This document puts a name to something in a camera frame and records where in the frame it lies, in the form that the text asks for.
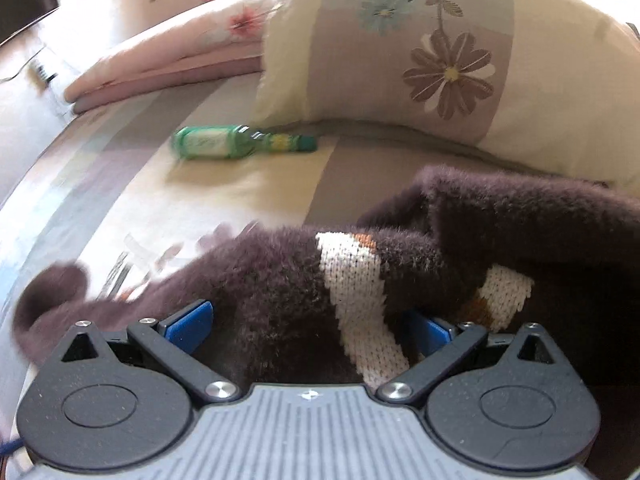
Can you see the folded pink floral quilt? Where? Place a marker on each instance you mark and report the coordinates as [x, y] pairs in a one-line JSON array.
[[165, 60]]

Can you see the white power strip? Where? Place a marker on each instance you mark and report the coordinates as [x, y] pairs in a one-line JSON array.
[[44, 70]]

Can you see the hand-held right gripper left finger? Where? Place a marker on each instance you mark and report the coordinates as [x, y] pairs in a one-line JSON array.
[[190, 326]]

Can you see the dark television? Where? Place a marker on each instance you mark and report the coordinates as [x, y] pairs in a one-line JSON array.
[[25, 5]]

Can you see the floral patchwork pillow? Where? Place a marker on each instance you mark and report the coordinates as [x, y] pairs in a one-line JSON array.
[[525, 90]]

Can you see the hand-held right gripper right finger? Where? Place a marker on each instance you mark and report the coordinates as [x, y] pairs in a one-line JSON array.
[[431, 334]]

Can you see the green glass bottle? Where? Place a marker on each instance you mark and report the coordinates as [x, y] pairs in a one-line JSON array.
[[210, 142]]

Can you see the brown fuzzy sweater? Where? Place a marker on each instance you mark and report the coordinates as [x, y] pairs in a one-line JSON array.
[[270, 290]]

